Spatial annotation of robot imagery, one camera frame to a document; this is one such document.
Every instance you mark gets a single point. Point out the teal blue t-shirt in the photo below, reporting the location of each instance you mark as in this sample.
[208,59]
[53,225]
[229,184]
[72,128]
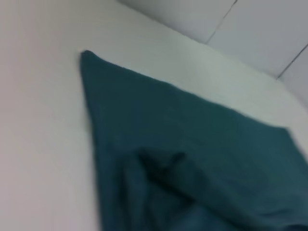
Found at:
[192,156]

